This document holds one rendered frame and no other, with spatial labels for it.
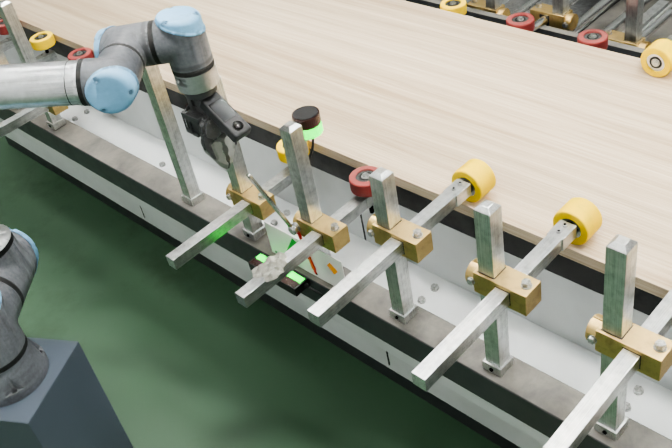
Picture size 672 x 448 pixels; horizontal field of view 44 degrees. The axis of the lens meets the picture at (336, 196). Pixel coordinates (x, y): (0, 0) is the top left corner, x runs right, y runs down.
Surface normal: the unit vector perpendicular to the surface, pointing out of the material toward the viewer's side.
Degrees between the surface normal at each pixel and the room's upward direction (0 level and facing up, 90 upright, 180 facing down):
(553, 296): 90
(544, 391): 0
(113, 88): 91
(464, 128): 0
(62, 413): 90
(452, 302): 0
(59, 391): 90
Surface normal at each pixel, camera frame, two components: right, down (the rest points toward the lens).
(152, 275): -0.16, -0.78
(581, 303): -0.68, 0.54
